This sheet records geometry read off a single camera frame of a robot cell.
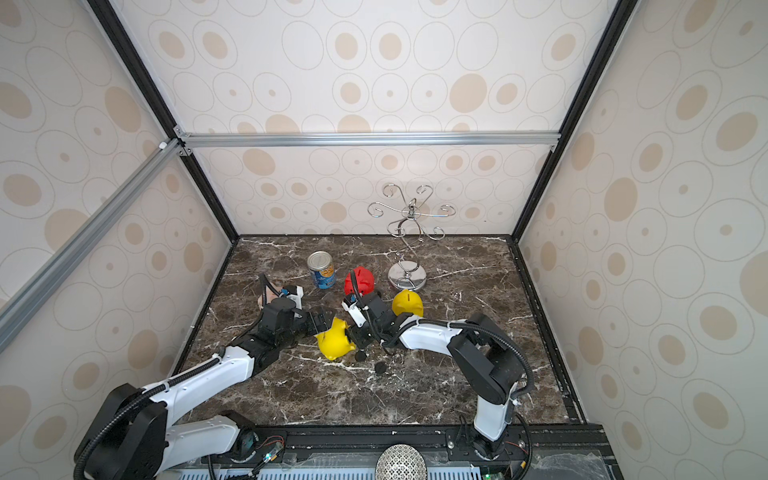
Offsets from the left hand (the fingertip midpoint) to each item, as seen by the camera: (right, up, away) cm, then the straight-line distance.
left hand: (333, 313), depth 85 cm
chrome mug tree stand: (+23, +10, +21) cm, 33 cm away
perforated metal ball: (+19, -33, -14) cm, 41 cm away
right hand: (+8, -5, +6) cm, 11 cm away
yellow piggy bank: (+22, +3, +5) cm, 22 cm away
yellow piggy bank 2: (0, -8, -1) cm, 8 cm away
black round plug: (+13, -16, +2) cm, 21 cm away
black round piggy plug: (+7, -14, +5) cm, 16 cm away
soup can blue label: (-7, +15, +14) cm, 22 cm away
